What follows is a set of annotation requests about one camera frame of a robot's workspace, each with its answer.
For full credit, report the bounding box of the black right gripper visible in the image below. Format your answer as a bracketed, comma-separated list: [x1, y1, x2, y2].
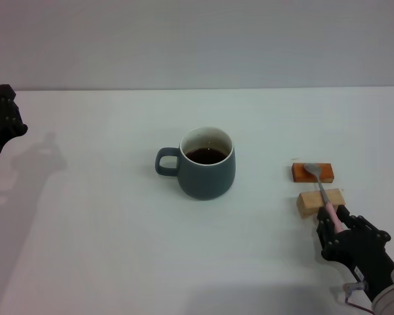
[316, 205, 394, 300]

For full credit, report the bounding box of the pink handled metal spoon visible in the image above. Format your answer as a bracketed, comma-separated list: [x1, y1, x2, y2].
[303, 163, 344, 234]

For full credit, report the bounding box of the grey ceramic mug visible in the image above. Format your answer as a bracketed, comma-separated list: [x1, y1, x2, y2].
[154, 126, 236, 201]

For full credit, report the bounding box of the light wooden spoon rest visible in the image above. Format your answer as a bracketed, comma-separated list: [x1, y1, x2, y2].
[296, 188, 345, 219]

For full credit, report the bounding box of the brown wooden block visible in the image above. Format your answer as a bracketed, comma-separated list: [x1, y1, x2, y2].
[289, 162, 335, 184]

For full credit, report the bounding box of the dark coffee liquid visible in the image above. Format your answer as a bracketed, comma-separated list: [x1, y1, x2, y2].
[185, 148, 230, 165]

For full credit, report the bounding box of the right gripper cable with connector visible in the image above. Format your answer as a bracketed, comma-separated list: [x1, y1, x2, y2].
[343, 281, 376, 315]

